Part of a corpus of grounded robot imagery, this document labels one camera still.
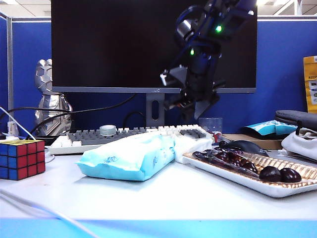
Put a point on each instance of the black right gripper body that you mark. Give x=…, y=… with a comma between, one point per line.
x=195, y=95

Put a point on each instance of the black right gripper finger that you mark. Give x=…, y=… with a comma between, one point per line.
x=203, y=107
x=187, y=114

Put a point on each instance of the white wet wipe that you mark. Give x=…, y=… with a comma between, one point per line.
x=193, y=146

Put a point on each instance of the sky blue wet wipes packet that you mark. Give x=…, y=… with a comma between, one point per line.
x=123, y=161

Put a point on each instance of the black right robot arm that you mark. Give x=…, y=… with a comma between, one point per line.
x=205, y=62

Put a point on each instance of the blue white snack packet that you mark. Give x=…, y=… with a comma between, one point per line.
x=267, y=127

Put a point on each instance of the clear plastic cup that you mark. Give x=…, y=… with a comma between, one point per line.
x=210, y=125

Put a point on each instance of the small red wrapper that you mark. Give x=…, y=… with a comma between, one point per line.
x=217, y=136

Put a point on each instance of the grey monitor stand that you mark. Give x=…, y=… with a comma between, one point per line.
x=149, y=109

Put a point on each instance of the black computer mouse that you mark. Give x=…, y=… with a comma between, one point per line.
x=245, y=145

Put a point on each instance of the long dark plastic wrapper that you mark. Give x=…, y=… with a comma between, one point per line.
x=230, y=161

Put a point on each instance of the brown cardboard box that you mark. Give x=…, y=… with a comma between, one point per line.
x=267, y=143

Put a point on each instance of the white tray with woven pattern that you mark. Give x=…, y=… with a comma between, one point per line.
x=247, y=184

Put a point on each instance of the round dark glossy fruit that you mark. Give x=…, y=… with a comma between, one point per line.
x=291, y=175
x=270, y=174

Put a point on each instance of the dark grey zip pouch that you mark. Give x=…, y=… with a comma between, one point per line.
x=297, y=119

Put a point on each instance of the black computer monitor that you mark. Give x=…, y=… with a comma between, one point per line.
x=111, y=44

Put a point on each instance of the white cloth bag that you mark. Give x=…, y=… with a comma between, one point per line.
x=299, y=145

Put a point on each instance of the white grey mechanical keyboard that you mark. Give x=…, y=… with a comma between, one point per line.
x=81, y=141

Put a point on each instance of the yellow paper bag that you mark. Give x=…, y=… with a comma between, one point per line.
x=310, y=84

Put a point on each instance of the silver robot figurine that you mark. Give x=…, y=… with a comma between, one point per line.
x=47, y=104

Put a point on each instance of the colourful puzzle cube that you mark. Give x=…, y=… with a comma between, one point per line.
x=22, y=161

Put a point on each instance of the small white adapter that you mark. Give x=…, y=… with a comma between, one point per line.
x=12, y=129

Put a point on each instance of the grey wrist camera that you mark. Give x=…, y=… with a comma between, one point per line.
x=177, y=75

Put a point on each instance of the grey partition post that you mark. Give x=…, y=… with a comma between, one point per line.
x=10, y=74

